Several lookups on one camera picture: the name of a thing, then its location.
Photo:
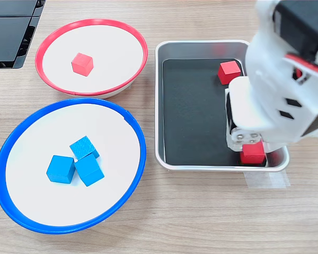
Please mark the small red cube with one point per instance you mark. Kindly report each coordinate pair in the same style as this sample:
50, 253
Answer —
229, 72
82, 64
251, 156

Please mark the small blue cube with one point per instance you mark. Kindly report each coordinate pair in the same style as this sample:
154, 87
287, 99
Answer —
90, 170
60, 169
83, 146

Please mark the black tray mat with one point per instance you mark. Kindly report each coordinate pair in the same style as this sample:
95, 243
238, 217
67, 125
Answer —
193, 111

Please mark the steel tray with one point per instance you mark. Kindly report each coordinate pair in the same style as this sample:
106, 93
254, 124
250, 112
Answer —
159, 105

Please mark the translucent white tape strip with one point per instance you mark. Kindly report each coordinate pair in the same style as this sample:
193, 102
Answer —
267, 180

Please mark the red-rimmed white round plate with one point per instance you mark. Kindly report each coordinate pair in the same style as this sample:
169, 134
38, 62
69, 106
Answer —
114, 55

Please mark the blue-rimmed white round plate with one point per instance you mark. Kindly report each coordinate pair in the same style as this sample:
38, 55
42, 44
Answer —
69, 203

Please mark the black flat device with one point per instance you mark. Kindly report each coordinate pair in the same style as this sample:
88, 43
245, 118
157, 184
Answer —
8, 34

